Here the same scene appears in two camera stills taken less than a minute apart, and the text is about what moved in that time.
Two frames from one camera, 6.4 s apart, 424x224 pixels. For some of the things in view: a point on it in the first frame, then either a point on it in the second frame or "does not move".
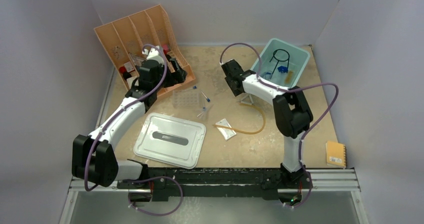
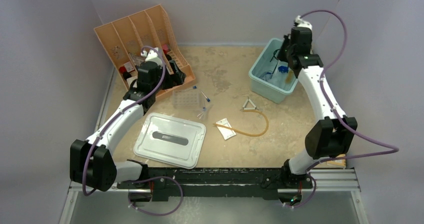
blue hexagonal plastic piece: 283,69 does not move
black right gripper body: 237,92 → 286,50
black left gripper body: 173,78 does not move
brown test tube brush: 288,77 does not move
